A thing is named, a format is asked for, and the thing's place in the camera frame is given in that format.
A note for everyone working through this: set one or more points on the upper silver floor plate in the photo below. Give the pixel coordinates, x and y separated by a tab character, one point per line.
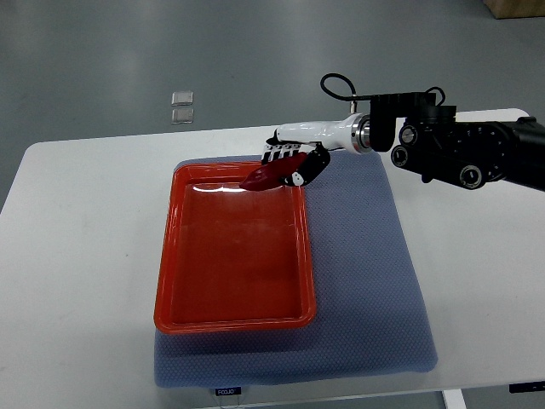
182	98

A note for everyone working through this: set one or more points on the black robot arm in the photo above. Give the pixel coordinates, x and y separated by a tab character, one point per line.
422	135

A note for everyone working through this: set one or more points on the black table label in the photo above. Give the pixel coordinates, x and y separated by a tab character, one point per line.
229	391

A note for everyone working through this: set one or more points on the white table leg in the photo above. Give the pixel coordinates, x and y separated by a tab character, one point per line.
453	399

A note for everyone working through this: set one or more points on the black label right edge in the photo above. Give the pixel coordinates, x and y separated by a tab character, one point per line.
519	388

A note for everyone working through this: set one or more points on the brown cardboard box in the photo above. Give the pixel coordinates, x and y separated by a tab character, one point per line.
514	9

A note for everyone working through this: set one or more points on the red pepper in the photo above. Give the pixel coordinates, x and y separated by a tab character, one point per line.
272	174

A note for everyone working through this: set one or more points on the red plastic tray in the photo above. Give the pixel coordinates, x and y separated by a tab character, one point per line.
232	259

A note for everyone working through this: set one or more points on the blue-grey textured mat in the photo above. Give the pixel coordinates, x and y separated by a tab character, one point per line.
371	317

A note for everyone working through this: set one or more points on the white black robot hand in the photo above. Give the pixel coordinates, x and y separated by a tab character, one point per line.
318	140

